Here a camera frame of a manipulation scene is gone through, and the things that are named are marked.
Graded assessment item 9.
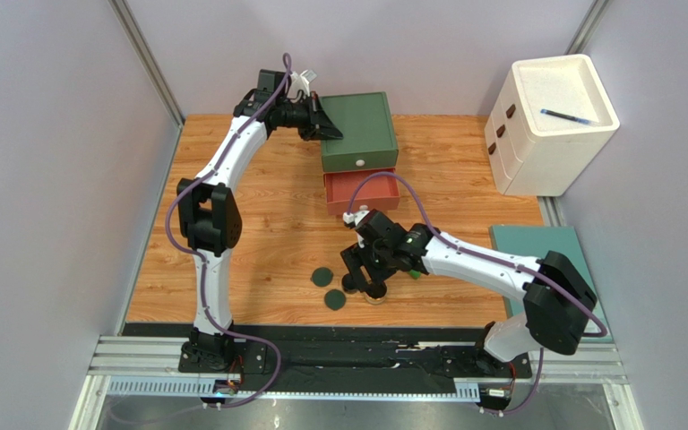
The green top drawer box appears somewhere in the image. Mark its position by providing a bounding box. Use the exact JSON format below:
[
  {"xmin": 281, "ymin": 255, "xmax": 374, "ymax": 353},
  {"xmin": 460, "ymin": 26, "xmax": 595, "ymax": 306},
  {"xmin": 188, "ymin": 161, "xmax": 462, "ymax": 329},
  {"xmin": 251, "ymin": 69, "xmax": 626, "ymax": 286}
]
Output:
[{"xmin": 320, "ymin": 91, "xmax": 399, "ymax": 173}]

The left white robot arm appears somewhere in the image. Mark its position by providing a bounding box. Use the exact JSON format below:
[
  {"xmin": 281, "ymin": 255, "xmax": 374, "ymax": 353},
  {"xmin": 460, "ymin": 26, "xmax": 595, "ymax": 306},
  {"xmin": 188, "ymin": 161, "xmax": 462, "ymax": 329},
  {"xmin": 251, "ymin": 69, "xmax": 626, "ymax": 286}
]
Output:
[{"xmin": 172, "ymin": 70, "xmax": 343, "ymax": 356}]

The blue pen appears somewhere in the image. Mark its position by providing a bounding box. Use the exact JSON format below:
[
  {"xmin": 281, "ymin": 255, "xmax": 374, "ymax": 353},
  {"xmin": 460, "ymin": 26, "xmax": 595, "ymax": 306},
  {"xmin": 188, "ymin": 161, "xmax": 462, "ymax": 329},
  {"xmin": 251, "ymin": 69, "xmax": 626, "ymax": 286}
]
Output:
[{"xmin": 540, "ymin": 108, "xmax": 593, "ymax": 125}]

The black round jar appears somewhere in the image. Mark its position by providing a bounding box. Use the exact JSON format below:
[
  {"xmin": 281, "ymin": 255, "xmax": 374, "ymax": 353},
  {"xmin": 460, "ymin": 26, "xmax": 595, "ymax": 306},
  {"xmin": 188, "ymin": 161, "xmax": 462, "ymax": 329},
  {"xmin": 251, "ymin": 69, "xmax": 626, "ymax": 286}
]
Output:
[{"xmin": 341, "ymin": 280, "xmax": 359, "ymax": 294}]

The green round pad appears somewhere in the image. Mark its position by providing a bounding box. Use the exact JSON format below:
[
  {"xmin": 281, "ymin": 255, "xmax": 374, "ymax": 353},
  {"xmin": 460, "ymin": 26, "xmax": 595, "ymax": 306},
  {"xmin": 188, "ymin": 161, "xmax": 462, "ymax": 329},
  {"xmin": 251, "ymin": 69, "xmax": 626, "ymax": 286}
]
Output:
[
  {"xmin": 311, "ymin": 267, "xmax": 333, "ymax": 288},
  {"xmin": 323, "ymin": 289, "xmax": 347, "ymax": 311}
]

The red drawer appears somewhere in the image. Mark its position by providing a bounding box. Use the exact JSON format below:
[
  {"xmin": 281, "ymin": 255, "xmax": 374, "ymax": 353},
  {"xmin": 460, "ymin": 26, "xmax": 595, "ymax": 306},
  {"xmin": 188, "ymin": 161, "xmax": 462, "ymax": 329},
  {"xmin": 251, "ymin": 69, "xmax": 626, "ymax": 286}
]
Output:
[{"xmin": 323, "ymin": 168, "xmax": 400, "ymax": 217}]

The green round pad lower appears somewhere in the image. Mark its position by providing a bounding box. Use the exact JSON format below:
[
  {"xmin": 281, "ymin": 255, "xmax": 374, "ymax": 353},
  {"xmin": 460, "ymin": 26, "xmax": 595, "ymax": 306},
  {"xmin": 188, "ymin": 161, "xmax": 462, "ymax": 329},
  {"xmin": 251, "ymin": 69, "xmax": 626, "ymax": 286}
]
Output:
[{"xmin": 323, "ymin": 289, "xmax": 347, "ymax": 311}]

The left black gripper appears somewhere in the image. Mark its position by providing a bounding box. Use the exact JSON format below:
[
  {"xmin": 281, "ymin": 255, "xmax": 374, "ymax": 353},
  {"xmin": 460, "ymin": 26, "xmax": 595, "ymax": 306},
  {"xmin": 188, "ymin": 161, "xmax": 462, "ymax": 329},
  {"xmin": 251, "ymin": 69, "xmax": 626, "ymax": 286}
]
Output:
[{"xmin": 278, "ymin": 93, "xmax": 344, "ymax": 143}]

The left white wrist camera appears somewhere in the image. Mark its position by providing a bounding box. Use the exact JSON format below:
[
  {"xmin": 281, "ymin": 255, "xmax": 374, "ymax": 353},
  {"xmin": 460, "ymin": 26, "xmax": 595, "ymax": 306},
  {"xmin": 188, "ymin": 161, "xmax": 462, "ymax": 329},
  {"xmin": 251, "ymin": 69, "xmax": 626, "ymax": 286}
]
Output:
[{"xmin": 288, "ymin": 69, "xmax": 317, "ymax": 99}]

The teal box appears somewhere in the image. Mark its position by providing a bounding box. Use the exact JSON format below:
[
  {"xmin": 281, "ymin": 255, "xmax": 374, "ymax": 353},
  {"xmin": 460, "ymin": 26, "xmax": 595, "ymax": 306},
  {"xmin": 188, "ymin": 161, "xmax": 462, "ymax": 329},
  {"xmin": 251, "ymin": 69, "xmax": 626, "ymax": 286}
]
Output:
[{"xmin": 489, "ymin": 225, "xmax": 614, "ymax": 343}]

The green round pad upper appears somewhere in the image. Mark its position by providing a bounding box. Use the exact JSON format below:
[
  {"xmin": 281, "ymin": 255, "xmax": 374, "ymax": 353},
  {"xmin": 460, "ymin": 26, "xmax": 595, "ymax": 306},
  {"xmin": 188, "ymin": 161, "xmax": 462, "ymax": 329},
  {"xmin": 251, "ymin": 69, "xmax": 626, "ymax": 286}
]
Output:
[{"xmin": 311, "ymin": 267, "xmax": 333, "ymax": 288}]

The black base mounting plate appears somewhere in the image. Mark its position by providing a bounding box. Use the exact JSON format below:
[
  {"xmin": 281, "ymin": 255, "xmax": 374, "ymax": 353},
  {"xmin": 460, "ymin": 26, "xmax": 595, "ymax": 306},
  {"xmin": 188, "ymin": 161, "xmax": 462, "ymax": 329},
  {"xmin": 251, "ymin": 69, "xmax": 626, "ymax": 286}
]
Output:
[{"xmin": 177, "ymin": 325, "xmax": 533, "ymax": 395}]

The white three-drawer cabinet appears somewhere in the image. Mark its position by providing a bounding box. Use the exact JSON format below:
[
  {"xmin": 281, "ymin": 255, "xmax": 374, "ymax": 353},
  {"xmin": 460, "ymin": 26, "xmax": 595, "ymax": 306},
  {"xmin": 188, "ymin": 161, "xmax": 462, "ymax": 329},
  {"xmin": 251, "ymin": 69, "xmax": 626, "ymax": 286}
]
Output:
[{"xmin": 484, "ymin": 54, "xmax": 620, "ymax": 197}]

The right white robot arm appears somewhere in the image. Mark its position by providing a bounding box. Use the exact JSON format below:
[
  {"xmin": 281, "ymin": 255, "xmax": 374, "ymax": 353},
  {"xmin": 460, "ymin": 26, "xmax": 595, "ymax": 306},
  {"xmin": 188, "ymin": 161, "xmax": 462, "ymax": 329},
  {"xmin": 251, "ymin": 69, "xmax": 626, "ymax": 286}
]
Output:
[{"xmin": 340, "ymin": 210, "xmax": 597, "ymax": 363}]

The aluminium frame rail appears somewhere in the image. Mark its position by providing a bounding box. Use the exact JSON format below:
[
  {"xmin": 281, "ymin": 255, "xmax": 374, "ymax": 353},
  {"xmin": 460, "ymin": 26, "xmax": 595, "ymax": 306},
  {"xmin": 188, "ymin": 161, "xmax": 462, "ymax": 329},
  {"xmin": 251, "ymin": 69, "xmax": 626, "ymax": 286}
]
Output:
[{"xmin": 71, "ymin": 336, "xmax": 644, "ymax": 429}]

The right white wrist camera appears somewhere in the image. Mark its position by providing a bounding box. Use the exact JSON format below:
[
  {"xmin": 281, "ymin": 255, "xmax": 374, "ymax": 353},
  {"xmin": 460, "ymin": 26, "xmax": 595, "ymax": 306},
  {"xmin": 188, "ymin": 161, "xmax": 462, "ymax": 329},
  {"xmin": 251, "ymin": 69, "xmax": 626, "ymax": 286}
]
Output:
[{"xmin": 341, "ymin": 210, "xmax": 369, "ymax": 229}]

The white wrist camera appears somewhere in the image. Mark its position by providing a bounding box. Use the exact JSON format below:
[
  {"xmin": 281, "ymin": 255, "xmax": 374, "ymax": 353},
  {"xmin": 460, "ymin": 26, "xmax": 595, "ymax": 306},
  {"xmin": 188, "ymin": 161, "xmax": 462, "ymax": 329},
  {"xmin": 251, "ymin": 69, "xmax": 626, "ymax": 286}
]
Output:
[
  {"xmin": 341, "ymin": 210, "xmax": 369, "ymax": 229},
  {"xmin": 288, "ymin": 69, "xmax": 317, "ymax": 99}
]

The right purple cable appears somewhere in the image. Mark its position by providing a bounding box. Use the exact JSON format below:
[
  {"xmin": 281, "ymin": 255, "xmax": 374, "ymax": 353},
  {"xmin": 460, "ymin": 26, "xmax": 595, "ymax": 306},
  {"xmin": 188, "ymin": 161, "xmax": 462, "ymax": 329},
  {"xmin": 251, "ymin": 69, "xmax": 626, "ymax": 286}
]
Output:
[{"xmin": 347, "ymin": 171, "xmax": 610, "ymax": 417}]

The gold rim compact jar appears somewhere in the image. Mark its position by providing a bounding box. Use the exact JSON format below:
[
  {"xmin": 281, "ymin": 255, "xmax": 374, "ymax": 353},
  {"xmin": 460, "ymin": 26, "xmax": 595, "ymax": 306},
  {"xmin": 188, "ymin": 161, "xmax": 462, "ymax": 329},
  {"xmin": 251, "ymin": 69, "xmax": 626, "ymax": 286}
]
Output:
[{"xmin": 363, "ymin": 285, "xmax": 388, "ymax": 305}]

